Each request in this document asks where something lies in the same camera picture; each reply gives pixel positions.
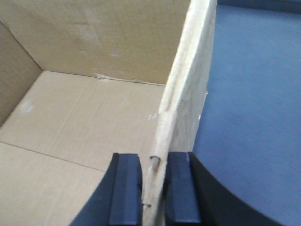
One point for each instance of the brown cardboard carton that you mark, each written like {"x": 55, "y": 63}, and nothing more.
{"x": 81, "y": 80}

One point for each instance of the dark grey conveyor belt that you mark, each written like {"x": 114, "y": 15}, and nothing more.
{"x": 249, "y": 136}

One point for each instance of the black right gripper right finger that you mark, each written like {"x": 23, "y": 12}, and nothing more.
{"x": 194, "y": 197}

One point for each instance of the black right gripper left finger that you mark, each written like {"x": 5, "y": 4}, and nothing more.
{"x": 117, "y": 199}

